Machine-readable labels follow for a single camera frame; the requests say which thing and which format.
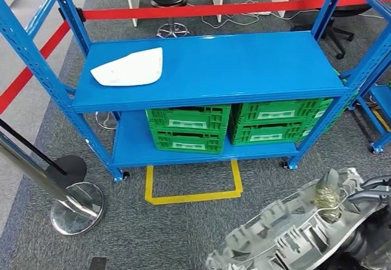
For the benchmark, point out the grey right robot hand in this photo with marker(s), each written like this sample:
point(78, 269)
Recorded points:
point(328, 199)

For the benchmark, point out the silver plastic wheel cover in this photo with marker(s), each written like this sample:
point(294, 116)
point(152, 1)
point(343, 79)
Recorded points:
point(275, 235)

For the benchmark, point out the white curved panel part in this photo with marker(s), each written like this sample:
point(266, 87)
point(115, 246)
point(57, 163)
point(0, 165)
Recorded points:
point(131, 68)

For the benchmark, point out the yellow floor tape outline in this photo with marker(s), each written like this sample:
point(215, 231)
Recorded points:
point(189, 198)
point(382, 120)

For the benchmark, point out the red barrier belt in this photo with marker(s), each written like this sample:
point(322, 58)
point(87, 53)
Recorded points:
point(213, 9)
point(12, 92)

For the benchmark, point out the black robot foot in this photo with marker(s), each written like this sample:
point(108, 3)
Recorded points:
point(97, 264)

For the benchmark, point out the chrome stanchion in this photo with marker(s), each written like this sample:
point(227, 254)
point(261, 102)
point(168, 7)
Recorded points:
point(79, 211)

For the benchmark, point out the black belt stanchion post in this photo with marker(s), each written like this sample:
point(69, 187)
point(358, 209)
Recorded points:
point(80, 14)

